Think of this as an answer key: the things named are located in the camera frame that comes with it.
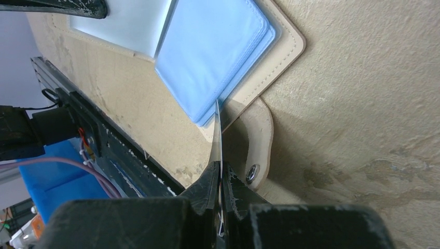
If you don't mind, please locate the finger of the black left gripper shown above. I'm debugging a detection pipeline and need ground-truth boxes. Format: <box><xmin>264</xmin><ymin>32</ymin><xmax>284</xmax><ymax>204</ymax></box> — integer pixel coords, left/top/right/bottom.
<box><xmin>1</xmin><ymin>0</ymin><xmax>108</xmax><ymax>19</ymax></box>

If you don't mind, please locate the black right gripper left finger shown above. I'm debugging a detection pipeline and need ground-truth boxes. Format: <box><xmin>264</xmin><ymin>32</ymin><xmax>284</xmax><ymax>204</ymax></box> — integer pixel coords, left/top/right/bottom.
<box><xmin>36</xmin><ymin>161</ymin><xmax>220</xmax><ymax>248</ymax></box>

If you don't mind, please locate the silver credit card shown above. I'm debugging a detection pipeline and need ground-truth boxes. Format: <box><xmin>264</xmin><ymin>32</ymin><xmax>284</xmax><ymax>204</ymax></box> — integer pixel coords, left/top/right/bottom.
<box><xmin>210</xmin><ymin>100</ymin><xmax>223</xmax><ymax>175</ymax></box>

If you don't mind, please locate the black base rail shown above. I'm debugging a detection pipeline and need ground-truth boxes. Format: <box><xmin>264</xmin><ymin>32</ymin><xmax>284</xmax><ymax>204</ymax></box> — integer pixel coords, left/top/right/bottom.
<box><xmin>31</xmin><ymin>57</ymin><xmax>185</xmax><ymax>197</ymax></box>

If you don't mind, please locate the blue plastic bin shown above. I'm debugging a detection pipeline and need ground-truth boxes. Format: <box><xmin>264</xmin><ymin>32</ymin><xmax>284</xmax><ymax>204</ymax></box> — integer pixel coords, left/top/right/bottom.
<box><xmin>17</xmin><ymin>140</ymin><xmax>111</xmax><ymax>224</ymax></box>

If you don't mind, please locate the tan leather card holder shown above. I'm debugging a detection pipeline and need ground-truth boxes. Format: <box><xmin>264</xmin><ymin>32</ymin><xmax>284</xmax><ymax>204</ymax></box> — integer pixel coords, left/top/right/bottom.
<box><xmin>26</xmin><ymin>1</ymin><xmax>306</xmax><ymax>187</ymax></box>

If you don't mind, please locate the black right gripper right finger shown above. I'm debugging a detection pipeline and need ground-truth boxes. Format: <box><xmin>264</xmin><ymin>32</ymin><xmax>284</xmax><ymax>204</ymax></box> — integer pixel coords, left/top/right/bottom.
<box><xmin>222</xmin><ymin>163</ymin><xmax>395</xmax><ymax>248</ymax></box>

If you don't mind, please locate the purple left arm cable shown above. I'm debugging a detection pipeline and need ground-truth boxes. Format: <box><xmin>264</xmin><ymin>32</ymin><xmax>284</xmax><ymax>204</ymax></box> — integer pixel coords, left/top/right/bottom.
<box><xmin>0</xmin><ymin>156</ymin><xmax>122</xmax><ymax>199</ymax></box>

